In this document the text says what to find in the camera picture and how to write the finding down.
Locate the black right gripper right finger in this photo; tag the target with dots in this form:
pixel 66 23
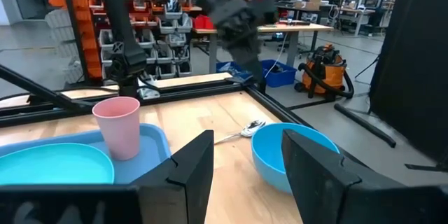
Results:
pixel 315 182

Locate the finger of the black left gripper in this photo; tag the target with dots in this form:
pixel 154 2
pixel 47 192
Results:
pixel 257 70
pixel 241 56

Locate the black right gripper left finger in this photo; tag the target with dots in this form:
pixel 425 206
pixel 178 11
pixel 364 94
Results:
pixel 189 182

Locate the blue plastic bowl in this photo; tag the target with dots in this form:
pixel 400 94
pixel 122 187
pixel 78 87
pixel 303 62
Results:
pixel 269 154

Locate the silver metal spoon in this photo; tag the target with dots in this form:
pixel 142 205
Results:
pixel 250 132

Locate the pink plastic cup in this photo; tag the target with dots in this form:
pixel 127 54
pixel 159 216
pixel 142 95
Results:
pixel 117 129

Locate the teal plastic plate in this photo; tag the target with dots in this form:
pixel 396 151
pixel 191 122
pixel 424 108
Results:
pixel 52 164

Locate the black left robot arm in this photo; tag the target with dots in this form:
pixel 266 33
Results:
pixel 122 24

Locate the light blue plastic tray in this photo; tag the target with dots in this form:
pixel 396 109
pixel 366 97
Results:
pixel 147 161

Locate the blue floor bin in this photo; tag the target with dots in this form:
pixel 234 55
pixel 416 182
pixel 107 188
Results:
pixel 280 75
pixel 227 67

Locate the red storage bin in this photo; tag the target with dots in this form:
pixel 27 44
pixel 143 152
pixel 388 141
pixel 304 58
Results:
pixel 203 22

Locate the wooden top desk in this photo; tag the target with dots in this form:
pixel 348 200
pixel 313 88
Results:
pixel 301 28

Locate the orange shop vacuum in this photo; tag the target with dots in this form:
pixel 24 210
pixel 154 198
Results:
pixel 325 73

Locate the black partition foot bar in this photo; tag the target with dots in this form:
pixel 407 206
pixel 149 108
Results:
pixel 365 125

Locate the black fabric partition panel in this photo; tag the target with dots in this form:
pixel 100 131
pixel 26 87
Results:
pixel 413 59

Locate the rack with orange bins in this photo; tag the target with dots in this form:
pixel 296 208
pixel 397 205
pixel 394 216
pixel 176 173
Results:
pixel 84 24

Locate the black aluminium table frame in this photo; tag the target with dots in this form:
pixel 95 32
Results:
pixel 196 89

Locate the black diagonal frame brace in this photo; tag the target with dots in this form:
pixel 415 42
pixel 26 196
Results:
pixel 35 85

